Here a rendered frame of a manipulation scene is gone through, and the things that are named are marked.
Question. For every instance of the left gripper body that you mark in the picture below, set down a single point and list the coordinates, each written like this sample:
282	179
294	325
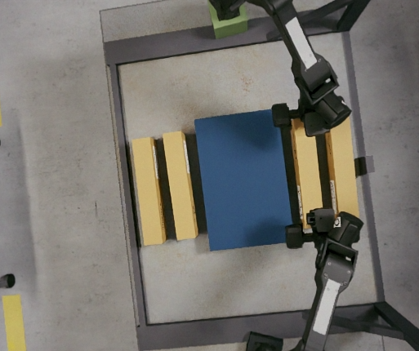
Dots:
295	237

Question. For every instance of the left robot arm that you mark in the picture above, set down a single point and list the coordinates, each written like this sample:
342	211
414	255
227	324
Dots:
333	271

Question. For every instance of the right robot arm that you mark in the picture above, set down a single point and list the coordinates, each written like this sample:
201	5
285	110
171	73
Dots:
309	69

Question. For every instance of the brown cardboard carton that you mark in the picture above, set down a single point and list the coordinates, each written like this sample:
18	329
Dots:
307	171
341	169
150	192
180	185

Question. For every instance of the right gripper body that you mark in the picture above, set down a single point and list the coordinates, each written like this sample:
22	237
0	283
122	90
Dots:
282	116

